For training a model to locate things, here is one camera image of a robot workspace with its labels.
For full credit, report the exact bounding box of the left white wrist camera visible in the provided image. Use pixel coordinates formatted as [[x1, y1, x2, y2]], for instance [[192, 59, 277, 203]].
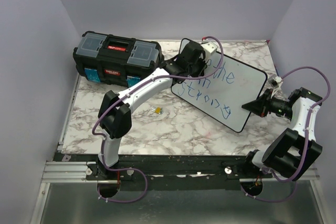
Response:
[[201, 41, 217, 59]]

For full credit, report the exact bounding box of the purple cable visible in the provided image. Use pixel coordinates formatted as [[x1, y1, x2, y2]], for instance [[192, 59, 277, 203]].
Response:
[[240, 66, 331, 203], [91, 35, 224, 204]]

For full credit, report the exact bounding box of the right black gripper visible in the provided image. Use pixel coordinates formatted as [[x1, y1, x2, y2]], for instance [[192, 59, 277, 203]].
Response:
[[243, 89, 293, 119]]

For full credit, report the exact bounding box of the aluminium extrusion frame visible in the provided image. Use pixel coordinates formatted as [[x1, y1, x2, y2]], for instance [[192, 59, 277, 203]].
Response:
[[28, 39, 328, 224]]

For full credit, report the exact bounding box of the yellow hex key set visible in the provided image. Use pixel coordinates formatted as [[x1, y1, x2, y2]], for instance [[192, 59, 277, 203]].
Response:
[[151, 107, 163, 114]]

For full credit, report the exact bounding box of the black plastic toolbox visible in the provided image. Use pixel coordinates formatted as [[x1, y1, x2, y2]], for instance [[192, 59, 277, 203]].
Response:
[[73, 31, 164, 87]]

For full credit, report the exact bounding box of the white dry-erase whiteboard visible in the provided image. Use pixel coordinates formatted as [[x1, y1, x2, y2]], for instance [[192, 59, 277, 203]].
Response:
[[171, 49, 268, 133]]

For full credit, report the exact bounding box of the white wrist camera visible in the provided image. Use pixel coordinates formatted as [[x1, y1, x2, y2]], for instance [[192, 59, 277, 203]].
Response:
[[201, 41, 217, 59], [268, 74, 283, 97]]

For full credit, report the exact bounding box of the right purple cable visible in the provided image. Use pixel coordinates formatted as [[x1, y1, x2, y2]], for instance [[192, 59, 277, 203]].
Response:
[[240, 66, 331, 203]]

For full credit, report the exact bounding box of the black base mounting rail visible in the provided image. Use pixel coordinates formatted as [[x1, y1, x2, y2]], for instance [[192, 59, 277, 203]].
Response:
[[53, 152, 308, 190]]

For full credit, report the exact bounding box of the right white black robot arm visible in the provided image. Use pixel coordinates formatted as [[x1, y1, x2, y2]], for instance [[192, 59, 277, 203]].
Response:
[[241, 88, 322, 181]]

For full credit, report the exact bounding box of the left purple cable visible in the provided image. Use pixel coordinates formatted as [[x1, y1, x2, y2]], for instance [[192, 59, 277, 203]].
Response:
[[91, 35, 224, 204]]

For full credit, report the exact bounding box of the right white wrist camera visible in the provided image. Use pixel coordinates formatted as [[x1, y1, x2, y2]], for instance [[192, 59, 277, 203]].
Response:
[[268, 74, 283, 97]]

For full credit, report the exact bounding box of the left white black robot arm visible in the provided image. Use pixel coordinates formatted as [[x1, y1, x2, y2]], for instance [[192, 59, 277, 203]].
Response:
[[92, 38, 217, 179]]

